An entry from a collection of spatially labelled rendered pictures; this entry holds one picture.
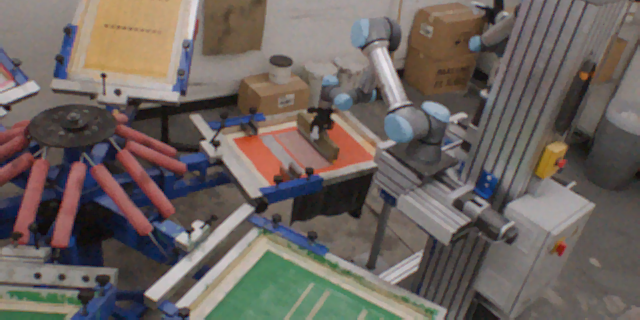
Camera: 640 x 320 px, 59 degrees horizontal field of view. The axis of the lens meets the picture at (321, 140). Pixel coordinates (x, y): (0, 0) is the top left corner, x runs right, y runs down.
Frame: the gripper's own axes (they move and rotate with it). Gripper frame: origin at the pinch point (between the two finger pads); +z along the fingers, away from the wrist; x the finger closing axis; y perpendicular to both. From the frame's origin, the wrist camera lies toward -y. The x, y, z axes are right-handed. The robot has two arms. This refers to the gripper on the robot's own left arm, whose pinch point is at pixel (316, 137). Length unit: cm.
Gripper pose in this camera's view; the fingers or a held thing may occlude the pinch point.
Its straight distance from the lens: 281.0
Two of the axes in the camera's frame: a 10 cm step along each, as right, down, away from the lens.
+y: 5.3, 5.5, -6.5
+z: -1.7, 8.2, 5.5
